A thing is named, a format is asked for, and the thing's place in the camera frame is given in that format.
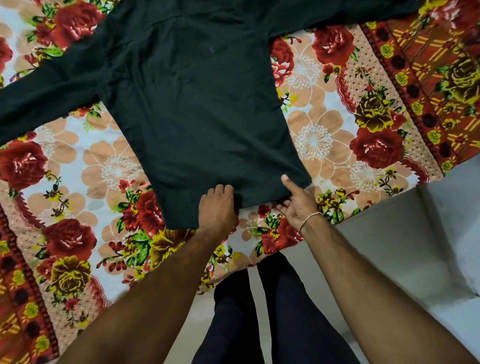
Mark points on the person's left hand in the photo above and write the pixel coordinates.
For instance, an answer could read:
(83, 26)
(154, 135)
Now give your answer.
(217, 213)

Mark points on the person's right hand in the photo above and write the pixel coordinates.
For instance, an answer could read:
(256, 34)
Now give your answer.
(300, 208)

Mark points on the person's left fingers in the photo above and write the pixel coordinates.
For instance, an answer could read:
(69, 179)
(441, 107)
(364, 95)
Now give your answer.
(221, 189)

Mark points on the person's right thumb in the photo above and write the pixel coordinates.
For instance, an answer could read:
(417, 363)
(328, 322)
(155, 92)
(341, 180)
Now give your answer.
(291, 186)

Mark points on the black long-sleeved shirt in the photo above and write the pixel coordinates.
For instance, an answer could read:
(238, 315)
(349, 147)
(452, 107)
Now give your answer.
(195, 105)

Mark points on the person's right forearm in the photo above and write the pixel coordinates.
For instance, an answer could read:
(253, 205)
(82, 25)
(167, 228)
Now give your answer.
(375, 292)

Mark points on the person's left forearm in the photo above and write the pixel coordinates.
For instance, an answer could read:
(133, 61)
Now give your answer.
(150, 300)

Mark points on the floral patterned bedsheet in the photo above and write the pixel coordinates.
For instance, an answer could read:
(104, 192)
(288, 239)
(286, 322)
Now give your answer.
(356, 112)

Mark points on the dark blue trousers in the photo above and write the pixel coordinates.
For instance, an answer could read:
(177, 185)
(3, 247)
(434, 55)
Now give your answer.
(292, 318)

